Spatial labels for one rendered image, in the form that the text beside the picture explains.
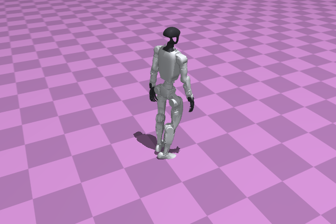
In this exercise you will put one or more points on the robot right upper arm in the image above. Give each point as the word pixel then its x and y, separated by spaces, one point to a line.
pixel 182 62

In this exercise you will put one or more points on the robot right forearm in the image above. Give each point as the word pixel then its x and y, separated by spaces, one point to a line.
pixel 187 88

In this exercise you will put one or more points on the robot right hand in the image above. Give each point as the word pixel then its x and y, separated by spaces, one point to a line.
pixel 191 103

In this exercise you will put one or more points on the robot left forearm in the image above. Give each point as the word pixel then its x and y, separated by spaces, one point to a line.
pixel 153 78

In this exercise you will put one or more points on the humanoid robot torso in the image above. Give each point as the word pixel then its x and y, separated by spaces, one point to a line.
pixel 169 71

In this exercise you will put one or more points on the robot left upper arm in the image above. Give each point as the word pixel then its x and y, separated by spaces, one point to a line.
pixel 155 65

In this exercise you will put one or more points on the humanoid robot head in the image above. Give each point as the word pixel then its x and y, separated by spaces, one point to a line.
pixel 171 32

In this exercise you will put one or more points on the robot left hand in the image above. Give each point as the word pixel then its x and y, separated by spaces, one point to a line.
pixel 152 94

